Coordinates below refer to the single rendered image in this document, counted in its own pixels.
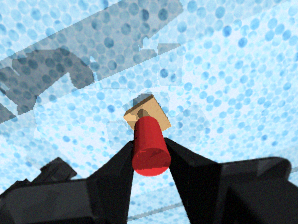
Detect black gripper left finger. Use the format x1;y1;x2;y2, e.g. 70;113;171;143
5;140;134;224

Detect brown wooden block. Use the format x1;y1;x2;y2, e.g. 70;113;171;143
123;94;172;132

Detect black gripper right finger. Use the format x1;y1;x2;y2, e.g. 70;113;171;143
164;137;292;224

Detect dark red cylinder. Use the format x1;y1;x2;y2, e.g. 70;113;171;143
132;116;171;177

